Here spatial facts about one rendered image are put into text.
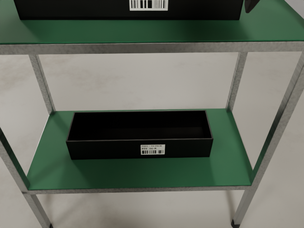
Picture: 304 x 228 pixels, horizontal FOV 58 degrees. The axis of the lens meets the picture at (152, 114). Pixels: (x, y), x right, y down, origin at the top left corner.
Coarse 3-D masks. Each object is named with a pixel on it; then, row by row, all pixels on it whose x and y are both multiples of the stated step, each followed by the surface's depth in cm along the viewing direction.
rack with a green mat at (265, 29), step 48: (0, 0) 82; (0, 48) 63; (48, 48) 63; (96, 48) 64; (144, 48) 64; (192, 48) 64; (240, 48) 65; (288, 48) 65; (48, 96) 126; (288, 96) 76; (0, 144) 85; (48, 144) 119; (240, 144) 119; (48, 192) 104; (96, 192) 105
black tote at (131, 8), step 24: (24, 0) 68; (48, 0) 68; (72, 0) 68; (96, 0) 68; (120, 0) 68; (144, 0) 68; (168, 0) 68; (192, 0) 68; (216, 0) 68; (240, 0) 68
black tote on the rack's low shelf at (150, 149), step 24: (72, 120) 114; (96, 120) 121; (120, 120) 121; (144, 120) 122; (168, 120) 122; (192, 120) 123; (72, 144) 107; (96, 144) 107; (120, 144) 107; (144, 144) 108; (168, 144) 108; (192, 144) 108
